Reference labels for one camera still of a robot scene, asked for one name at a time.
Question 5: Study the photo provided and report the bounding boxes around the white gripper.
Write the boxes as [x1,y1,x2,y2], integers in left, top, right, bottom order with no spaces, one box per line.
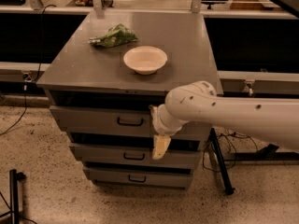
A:
[149,105,186,160]

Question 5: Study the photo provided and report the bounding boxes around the grey top drawer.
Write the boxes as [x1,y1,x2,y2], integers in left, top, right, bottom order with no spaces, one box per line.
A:
[49,105,213,142]

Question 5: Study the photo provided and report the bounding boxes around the grey drawer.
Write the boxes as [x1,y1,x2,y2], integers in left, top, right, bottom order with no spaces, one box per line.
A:
[70,143,200,170]
[49,105,213,142]
[83,167,192,189]

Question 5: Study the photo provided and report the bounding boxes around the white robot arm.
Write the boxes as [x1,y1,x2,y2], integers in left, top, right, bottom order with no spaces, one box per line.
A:
[149,81,299,160]

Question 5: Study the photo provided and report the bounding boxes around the grey bottom drawer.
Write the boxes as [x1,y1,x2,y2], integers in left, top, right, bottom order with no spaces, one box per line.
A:
[83,167,192,189]

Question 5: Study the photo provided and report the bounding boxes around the grey middle drawer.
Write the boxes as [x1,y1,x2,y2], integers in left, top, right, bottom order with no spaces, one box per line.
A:
[70,143,200,170]

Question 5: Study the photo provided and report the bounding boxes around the grey drawer cabinet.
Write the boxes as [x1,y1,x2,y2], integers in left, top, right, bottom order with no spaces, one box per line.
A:
[37,9,222,175]

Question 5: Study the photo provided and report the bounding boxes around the black stand leg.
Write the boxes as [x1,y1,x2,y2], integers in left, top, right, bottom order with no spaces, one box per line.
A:
[209,129,235,195]

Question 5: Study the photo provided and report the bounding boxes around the white bowl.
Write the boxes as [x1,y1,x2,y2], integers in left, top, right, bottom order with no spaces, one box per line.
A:
[123,46,167,75]

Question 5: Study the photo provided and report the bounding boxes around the green chip bag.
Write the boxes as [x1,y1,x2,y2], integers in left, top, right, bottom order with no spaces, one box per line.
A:
[89,23,137,49]

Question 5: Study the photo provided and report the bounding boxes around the black stand bottom left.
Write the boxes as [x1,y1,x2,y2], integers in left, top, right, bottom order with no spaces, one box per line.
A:
[0,169,37,224]

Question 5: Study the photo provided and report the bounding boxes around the black floor cables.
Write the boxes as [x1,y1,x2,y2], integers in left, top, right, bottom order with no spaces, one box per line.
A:
[201,128,260,174]

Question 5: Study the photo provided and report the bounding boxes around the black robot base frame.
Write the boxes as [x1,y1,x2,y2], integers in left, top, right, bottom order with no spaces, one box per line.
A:
[232,144,299,164]

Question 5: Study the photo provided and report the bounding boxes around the black cable left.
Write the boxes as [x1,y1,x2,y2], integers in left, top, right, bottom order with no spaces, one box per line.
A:
[0,4,58,137]

